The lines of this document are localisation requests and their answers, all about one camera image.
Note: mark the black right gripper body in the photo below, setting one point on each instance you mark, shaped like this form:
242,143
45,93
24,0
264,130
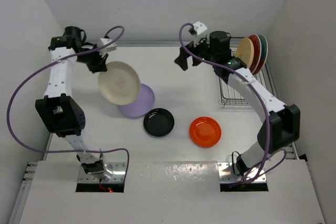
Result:
202,50

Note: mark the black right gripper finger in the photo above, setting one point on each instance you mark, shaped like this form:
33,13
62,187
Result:
181,60
196,61

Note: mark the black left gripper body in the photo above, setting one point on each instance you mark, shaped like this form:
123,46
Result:
91,59

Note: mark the cream bear plate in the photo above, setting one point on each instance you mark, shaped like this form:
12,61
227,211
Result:
120,84

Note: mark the yellow plate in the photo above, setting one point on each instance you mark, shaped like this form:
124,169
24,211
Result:
245,51

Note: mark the red teal floral plate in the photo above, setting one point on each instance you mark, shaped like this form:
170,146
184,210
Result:
264,52
257,52

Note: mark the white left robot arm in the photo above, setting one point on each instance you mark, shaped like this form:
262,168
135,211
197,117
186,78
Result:
58,110

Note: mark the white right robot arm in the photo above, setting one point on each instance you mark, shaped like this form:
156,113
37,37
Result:
280,122

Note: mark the purple plate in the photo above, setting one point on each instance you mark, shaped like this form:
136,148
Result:
141,106

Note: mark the black plate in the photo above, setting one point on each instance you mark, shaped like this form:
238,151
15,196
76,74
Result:
158,122

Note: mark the orange plate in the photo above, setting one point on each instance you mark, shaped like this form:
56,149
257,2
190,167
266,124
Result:
205,132

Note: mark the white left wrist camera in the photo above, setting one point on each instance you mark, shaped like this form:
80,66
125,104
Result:
106,45

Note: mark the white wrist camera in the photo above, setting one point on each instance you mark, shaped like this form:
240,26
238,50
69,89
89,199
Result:
198,29
106,45

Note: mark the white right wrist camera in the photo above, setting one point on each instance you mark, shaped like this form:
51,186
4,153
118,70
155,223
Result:
198,29

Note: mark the wire dish rack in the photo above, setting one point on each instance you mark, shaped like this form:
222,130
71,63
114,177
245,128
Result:
231,99

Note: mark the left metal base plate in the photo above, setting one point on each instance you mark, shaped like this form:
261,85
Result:
108,173

